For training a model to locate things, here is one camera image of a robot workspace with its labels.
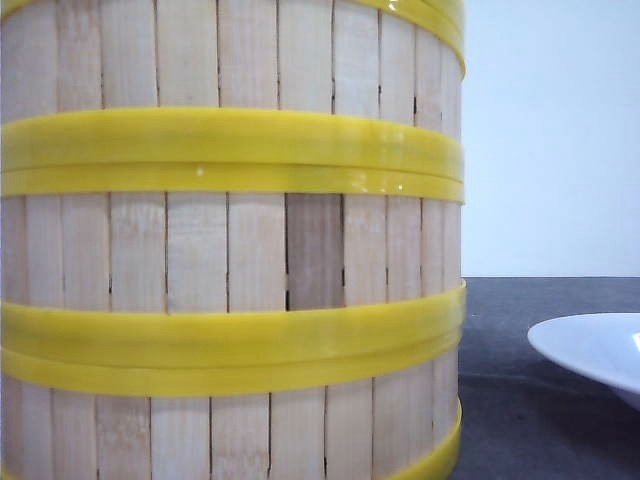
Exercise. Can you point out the front bamboo steamer basket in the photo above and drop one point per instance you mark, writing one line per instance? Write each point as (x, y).
(401, 425)

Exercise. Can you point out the white plate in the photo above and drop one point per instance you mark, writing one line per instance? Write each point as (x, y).
(603, 347)

